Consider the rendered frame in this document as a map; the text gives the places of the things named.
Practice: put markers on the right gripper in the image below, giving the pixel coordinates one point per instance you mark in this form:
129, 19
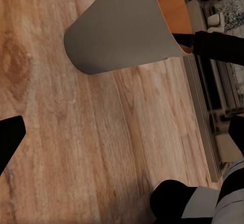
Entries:
210, 45

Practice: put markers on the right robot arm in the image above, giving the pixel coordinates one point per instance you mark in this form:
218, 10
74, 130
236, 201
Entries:
213, 43

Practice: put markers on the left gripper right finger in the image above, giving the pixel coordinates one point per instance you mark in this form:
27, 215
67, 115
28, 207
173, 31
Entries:
236, 131

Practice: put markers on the wood fireplace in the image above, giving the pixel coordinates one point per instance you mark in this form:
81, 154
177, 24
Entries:
217, 87

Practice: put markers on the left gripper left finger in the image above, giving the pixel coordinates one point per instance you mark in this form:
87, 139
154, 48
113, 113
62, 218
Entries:
12, 132

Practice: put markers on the trash can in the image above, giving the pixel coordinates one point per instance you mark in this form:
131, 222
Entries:
117, 34

